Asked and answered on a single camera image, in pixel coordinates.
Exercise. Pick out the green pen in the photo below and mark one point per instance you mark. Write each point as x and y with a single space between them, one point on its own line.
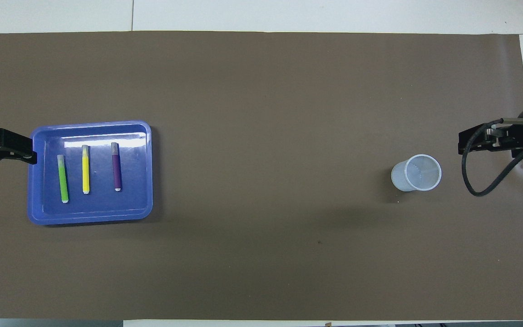
63 179

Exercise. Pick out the yellow pen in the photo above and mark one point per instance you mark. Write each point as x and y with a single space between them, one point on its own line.
86 172

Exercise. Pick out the purple pen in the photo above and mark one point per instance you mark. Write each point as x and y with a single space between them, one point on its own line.
116 170

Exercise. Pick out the translucent plastic pen cup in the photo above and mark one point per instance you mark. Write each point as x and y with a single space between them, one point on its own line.
418 175

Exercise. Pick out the blue plastic tray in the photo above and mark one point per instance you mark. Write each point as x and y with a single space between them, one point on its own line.
134 204

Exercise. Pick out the brown table mat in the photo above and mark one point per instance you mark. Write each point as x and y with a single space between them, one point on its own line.
261 136

